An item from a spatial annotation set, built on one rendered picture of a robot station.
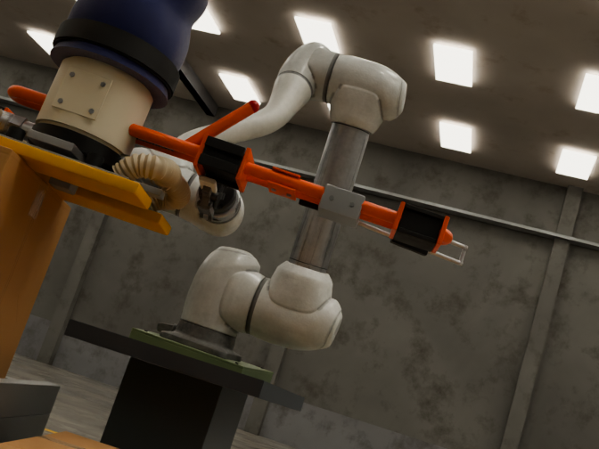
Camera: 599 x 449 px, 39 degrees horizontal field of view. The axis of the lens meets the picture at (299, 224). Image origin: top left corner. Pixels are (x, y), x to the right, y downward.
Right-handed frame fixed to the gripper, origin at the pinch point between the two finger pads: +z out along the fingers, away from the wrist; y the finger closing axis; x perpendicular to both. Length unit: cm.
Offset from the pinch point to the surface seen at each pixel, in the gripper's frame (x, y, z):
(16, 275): 26.5, 28.9, -3.5
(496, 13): -174, -577, -901
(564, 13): -252, -576, -848
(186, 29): 12.4, -21.4, 4.4
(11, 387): 19, 47, 0
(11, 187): 26.8, 17.4, 15.0
